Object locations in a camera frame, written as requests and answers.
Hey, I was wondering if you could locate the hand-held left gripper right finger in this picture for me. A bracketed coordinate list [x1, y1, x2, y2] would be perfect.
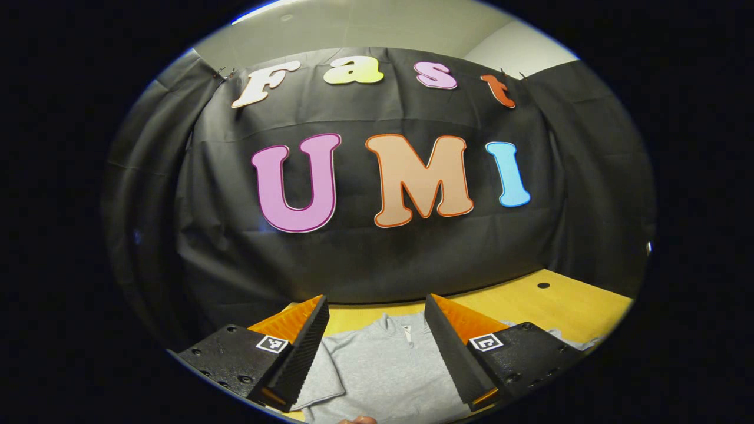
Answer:
[424, 293, 581, 412]

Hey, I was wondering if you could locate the black backdrop cloth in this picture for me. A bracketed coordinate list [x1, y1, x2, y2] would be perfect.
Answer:
[100, 46, 657, 354]

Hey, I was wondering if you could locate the grey sweatshirt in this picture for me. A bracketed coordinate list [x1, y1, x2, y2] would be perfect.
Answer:
[292, 312, 601, 424]

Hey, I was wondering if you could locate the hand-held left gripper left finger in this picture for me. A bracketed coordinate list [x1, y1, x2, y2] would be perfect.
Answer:
[177, 294, 330, 413]

